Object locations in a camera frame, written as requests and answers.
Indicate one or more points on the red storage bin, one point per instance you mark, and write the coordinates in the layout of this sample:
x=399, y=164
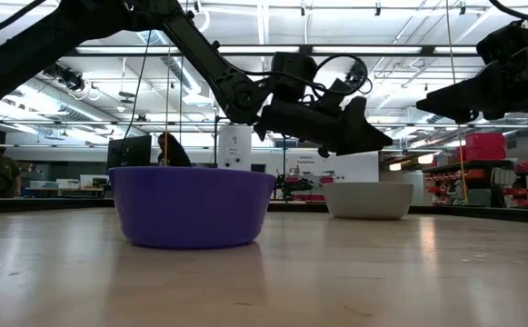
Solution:
x=481, y=153
x=485, y=139

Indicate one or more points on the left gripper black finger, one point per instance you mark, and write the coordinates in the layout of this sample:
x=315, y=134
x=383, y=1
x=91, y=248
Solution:
x=361, y=131

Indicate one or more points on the white pillar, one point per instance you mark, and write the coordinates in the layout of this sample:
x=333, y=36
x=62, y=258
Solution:
x=235, y=147

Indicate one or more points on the black background robot arm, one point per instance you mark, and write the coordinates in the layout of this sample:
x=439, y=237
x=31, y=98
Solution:
x=293, y=185

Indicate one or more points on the black overhead camera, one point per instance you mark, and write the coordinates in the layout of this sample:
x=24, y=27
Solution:
x=359, y=72

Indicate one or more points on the dark blue bowl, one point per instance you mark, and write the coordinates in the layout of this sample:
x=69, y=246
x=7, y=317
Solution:
x=191, y=206

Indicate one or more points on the black aluminium table frame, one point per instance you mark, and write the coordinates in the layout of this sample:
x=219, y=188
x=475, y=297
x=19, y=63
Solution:
x=472, y=211

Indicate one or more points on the black storage shelf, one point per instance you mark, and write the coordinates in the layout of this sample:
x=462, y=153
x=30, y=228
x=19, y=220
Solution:
x=468, y=163

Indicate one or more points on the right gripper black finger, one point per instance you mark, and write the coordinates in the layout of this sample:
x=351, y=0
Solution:
x=463, y=100

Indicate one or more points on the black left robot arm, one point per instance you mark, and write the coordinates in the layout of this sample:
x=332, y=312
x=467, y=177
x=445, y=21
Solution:
x=227, y=77

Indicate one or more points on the black beam with light bars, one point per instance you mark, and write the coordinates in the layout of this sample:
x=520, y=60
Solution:
x=381, y=50

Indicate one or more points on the large grey bowl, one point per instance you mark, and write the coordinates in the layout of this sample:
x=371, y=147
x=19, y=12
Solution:
x=368, y=200

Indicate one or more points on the black computer monitor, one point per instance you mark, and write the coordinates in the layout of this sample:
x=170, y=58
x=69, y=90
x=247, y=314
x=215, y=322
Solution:
x=129, y=152

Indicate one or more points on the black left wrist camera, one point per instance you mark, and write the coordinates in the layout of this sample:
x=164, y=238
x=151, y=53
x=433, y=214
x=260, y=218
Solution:
x=293, y=75

